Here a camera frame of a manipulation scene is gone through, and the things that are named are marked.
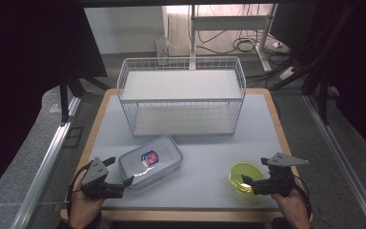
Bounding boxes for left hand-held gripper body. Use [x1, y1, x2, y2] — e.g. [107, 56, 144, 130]
[80, 157, 126, 200]

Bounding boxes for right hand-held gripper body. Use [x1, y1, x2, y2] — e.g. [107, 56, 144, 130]
[252, 152, 310, 198]

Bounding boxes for green round lidded container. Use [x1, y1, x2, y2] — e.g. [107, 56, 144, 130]
[228, 161, 265, 195]

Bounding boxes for clear rectangular lidded food container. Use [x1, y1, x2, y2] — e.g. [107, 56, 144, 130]
[118, 135, 184, 192]

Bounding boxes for white two-tier wire rack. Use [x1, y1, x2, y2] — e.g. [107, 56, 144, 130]
[116, 56, 247, 137]

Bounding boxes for person's left hand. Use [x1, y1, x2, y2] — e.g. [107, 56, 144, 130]
[68, 189, 106, 225]

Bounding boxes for pale blue table mat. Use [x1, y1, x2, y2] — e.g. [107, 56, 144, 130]
[71, 94, 301, 212]

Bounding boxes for black metal stand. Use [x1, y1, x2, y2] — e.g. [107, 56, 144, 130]
[58, 67, 112, 124]
[300, 68, 332, 126]

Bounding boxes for white power strip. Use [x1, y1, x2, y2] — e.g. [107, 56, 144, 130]
[279, 66, 297, 81]

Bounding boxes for black curtain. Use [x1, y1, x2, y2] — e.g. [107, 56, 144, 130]
[268, 0, 366, 163]
[0, 0, 109, 206]

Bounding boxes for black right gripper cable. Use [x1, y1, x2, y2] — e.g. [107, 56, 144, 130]
[294, 174, 313, 220]

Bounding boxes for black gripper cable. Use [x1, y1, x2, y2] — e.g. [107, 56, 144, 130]
[294, 174, 313, 220]
[66, 164, 93, 220]

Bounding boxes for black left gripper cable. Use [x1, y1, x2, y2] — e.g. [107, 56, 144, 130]
[66, 164, 93, 220]

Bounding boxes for aluminium rail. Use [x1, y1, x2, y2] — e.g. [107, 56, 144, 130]
[302, 94, 366, 229]
[10, 96, 83, 229]

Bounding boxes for black floor cables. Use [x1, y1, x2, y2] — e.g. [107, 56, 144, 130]
[196, 3, 299, 84]

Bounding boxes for white desk frame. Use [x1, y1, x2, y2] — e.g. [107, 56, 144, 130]
[189, 3, 278, 73]

